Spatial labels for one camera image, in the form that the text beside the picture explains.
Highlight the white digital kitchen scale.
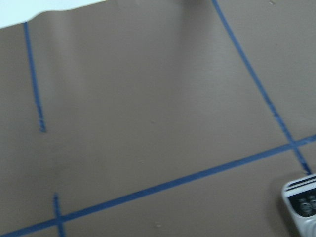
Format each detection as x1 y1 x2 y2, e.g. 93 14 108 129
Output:
281 174 316 237

